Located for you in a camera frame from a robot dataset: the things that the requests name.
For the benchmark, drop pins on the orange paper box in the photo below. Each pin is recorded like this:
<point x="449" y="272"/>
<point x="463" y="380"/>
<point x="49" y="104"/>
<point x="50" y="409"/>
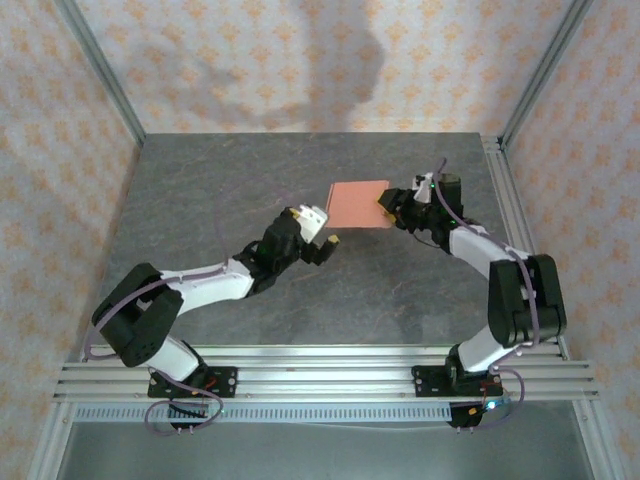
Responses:
<point x="355" y="205"/>

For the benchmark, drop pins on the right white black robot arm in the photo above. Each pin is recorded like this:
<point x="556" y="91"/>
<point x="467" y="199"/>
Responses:
<point x="470" y="246"/>

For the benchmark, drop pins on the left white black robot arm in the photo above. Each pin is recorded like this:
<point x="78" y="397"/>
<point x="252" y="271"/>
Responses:
<point x="215" y="290"/>

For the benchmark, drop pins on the grey metal lower sheet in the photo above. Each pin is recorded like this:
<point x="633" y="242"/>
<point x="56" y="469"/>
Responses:
<point x="325" y="455"/>

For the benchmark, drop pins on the aluminium side rail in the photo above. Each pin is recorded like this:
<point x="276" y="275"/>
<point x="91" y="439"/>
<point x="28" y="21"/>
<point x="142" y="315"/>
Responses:
<point x="500" y="170"/>

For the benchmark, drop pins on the long aluminium base rail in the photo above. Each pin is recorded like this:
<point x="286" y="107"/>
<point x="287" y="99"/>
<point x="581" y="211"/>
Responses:
<point x="325" y="375"/>

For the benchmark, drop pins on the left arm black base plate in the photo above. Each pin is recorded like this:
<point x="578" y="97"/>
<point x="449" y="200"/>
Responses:
<point x="225" y="380"/>

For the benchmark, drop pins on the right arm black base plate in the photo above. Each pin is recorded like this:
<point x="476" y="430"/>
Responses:
<point x="427" y="380"/>

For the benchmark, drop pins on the aluminium frame post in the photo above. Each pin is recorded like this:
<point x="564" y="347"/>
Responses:
<point x="546" y="65"/>
<point x="100" y="67"/>

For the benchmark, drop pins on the aluminium frame leg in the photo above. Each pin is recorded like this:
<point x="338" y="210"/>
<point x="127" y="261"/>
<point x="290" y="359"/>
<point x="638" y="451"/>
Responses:
<point x="52" y="440"/>
<point x="597" y="440"/>

